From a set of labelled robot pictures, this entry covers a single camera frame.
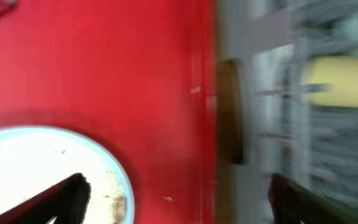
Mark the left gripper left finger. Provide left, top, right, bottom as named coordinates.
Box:
left=0, top=173, right=91, bottom=224

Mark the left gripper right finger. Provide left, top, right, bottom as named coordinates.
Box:
left=268, top=173, right=358, bottom=224

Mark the light blue plate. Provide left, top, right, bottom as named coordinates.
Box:
left=0, top=126, right=135, bottom=224

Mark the yellow plastic cup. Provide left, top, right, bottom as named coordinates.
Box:
left=300, top=56, right=358, bottom=108

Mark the grey dishwasher rack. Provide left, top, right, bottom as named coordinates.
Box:
left=218, top=1, right=358, bottom=223

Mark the red plastic serving tray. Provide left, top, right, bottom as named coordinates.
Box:
left=0, top=0, right=216, bottom=223

